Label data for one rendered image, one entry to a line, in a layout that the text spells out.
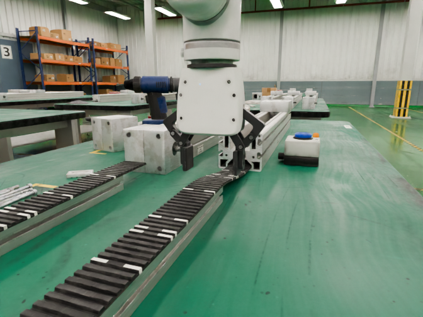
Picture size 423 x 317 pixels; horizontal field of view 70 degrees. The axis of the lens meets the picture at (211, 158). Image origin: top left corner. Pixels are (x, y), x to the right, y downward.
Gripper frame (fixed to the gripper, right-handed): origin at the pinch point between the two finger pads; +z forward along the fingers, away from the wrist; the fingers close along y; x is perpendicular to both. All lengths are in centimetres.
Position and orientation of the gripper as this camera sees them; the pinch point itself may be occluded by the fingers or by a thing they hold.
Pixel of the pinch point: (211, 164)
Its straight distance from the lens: 49.5
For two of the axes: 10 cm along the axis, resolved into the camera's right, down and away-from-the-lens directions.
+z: 0.0, 9.7, 2.3
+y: 9.5, 0.7, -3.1
